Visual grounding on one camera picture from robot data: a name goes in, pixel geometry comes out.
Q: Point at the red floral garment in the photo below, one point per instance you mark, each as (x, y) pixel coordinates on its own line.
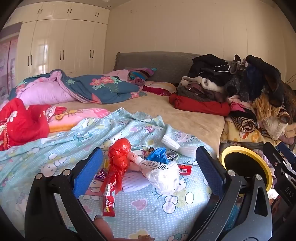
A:
(20, 122)

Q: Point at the striped garment with brown cuff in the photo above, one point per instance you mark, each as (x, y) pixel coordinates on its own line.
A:
(284, 117)

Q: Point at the white printed foam net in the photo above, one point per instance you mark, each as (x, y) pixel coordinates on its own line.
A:
(138, 160)

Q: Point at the dark dotted garment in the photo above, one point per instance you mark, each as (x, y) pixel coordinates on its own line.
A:
(196, 92)

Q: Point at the tan fuzzy garment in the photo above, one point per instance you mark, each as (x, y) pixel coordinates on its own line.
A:
(263, 109)

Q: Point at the dark snack wrapper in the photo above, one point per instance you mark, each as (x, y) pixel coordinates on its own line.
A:
(172, 155)

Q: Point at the brown striped plush garment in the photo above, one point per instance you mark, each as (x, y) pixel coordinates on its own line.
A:
(245, 124)

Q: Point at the white fleece garment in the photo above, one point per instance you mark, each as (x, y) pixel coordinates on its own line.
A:
(212, 85)

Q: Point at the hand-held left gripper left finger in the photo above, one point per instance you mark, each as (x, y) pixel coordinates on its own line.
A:
(89, 171)

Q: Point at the black quilted coat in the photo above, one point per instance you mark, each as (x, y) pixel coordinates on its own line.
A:
(272, 76)

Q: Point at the white pleated paper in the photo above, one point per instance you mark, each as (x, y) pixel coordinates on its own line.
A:
(170, 141)

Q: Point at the red pillow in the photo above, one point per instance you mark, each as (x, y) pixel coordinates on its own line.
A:
(159, 90)

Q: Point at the white plastic bag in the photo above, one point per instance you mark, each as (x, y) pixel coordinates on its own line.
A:
(164, 179)

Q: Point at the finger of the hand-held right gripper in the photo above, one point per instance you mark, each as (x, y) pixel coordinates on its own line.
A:
(275, 160)
(288, 151)

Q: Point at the cream fleece garment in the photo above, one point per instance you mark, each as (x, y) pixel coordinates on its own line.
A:
(272, 129)

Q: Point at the pale pink pillow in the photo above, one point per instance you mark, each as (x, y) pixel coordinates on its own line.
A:
(115, 74)

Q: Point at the light blue cartoon blanket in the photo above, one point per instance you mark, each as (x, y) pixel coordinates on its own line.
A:
(69, 143)

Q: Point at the small yellow wrapper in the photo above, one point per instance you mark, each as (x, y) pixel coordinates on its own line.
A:
(105, 164)

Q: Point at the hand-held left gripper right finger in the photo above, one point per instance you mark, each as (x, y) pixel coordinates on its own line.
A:
(208, 166)

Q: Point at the yellow cartoon blanket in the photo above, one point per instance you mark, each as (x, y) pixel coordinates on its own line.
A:
(233, 136)

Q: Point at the yellow-rimmed black trash bin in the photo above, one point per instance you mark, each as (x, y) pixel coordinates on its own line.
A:
(245, 160)

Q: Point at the grey padded headboard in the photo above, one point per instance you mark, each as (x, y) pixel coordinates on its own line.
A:
(166, 64)

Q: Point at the striped pillow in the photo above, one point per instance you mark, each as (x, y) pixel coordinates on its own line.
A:
(141, 74)

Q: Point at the pink cartoon cabinet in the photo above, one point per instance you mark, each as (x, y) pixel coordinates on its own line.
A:
(8, 64)

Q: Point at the long red snack wrapper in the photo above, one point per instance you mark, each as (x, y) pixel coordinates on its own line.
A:
(108, 206)

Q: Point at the red barcode wrapper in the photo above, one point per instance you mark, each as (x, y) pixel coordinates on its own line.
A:
(185, 169)

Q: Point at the plain white foam net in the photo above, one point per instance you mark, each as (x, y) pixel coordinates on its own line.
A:
(136, 184)

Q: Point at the purple candy wrapper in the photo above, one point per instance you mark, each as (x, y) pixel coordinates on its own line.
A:
(100, 175)

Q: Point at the red plastic bag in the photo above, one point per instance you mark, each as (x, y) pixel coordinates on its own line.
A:
(119, 157)

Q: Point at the grey speckled garment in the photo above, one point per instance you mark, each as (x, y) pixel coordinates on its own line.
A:
(233, 85)

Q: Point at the white wardrobe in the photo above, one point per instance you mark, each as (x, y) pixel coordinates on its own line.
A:
(57, 41)

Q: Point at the black jacket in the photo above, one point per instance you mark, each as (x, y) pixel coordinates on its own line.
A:
(208, 64)

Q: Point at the colourful candy wrapper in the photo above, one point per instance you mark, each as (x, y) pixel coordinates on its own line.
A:
(148, 151)

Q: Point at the brown plush blanket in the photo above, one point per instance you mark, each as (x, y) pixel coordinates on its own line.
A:
(290, 97)

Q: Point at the navy fuzzy garment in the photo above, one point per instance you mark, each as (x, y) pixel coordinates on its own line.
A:
(251, 81)

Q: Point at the blue plastic wrapper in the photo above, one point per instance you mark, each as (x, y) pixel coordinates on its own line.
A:
(157, 154)

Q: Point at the red folded cloth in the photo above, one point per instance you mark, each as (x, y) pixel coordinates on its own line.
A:
(201, 105)

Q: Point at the pink cartoon blanket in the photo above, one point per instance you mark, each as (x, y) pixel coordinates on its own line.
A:
(69, 120)

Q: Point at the person's left hand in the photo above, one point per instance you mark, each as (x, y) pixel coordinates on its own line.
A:
(104, 228)

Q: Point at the bright pink garment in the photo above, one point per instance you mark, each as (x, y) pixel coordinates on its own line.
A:
(235, 106)

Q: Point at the blue floral quilt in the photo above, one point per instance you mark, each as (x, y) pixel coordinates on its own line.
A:
(97, 88)

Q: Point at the beige bedspread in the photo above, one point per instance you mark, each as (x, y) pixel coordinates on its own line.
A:
(173, 120)

